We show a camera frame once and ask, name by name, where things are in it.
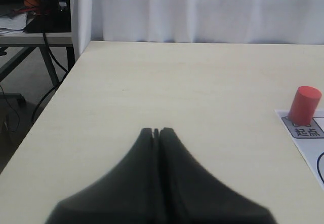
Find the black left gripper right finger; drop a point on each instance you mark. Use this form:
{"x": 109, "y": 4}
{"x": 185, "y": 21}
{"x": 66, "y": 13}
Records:
{"x": 193, "y": 195}

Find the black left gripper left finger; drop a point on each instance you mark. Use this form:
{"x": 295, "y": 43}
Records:
{"x": 128, "y": 193}

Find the red cylinder game piece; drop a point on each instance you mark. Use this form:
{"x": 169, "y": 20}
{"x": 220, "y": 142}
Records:
{"x": 304, "y": 105}

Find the paper number game board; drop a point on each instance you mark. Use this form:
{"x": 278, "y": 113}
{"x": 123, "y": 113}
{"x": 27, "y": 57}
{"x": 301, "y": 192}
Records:
{"x": 308, "y": 140}

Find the grey metal side table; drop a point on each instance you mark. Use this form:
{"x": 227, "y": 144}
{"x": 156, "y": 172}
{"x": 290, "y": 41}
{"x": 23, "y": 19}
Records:
{"x": 31, "y": 40}

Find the white curtain backdrop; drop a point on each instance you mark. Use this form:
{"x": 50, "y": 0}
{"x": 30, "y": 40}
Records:
{"x": 196, "y": 21}

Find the white papers on table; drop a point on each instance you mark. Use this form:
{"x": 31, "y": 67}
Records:
{"x": 14, "y": 24}

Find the orange ball on table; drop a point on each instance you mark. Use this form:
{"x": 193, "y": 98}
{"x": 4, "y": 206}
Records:
{"x": 32, "y": 3}

